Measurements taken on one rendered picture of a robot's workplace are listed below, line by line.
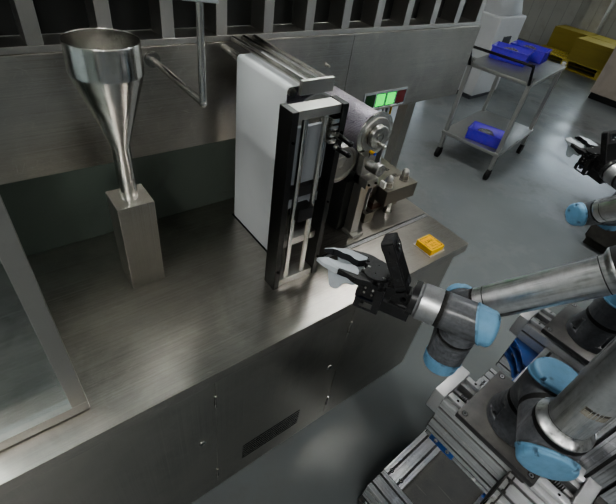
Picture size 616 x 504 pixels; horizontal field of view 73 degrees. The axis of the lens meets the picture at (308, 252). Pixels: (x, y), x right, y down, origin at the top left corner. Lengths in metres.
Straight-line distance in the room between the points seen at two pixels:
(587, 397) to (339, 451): 1.26
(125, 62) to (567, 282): 0.92
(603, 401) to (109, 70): 1.06
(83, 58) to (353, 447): 1.71
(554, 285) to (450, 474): 1.11
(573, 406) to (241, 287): 0.84
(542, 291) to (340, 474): 1.29
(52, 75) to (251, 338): 0.79
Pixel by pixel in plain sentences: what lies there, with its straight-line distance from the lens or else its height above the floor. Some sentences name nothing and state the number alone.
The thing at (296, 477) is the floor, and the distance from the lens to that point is 1.93.
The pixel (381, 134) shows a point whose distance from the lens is 1.34.
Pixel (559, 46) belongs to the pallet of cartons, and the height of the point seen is 0.21.
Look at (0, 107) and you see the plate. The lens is 1.22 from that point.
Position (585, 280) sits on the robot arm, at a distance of 0.91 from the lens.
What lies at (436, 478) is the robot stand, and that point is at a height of 0.21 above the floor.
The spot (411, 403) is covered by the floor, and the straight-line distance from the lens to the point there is 2.20.
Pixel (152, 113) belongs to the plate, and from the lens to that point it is 1.30.
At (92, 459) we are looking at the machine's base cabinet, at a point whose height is 0.76.
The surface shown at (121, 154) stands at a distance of 1.04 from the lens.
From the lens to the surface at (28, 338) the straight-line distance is 0.86.
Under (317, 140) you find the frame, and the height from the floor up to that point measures 1.34.
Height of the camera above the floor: 1.80
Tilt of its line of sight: 41 degrees down
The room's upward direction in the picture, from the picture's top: 10 degrees clockwise
